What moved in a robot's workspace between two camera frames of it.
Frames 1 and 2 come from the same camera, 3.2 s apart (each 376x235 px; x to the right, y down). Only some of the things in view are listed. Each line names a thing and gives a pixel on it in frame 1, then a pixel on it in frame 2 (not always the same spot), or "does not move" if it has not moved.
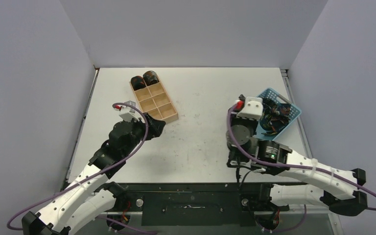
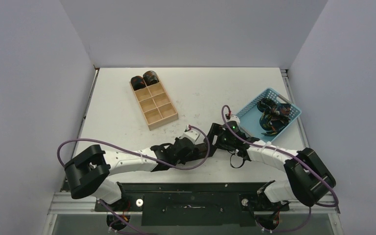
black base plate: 195,204 does not move
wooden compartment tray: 153,100 does not move
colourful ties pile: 274,116 does not move
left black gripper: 155,127 -> 182,161
